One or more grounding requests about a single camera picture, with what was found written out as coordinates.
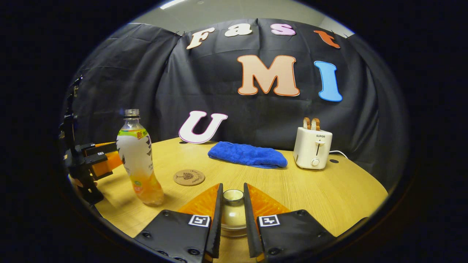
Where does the cream teacup lid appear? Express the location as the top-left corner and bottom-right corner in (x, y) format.
(220, 189), (248, 230)

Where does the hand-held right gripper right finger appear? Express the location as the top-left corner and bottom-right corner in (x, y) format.
(243, 183), (337, 263)

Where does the black backdrop cloth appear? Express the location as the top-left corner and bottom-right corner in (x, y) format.
(62, 18), (410, 190)

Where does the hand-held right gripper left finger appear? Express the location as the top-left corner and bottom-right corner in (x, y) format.
(133, 183), (223, 263)

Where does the round cork coaster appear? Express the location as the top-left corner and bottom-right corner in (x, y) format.
(173, 169), (206, 187)

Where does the white label water bottle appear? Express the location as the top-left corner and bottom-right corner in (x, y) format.
(116, 109), (165, 206)

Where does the blue towel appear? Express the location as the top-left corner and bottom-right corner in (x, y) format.
(208, 141), (288, 169)

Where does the white toaster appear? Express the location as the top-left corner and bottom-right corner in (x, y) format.
(293, 127), (333, 170)

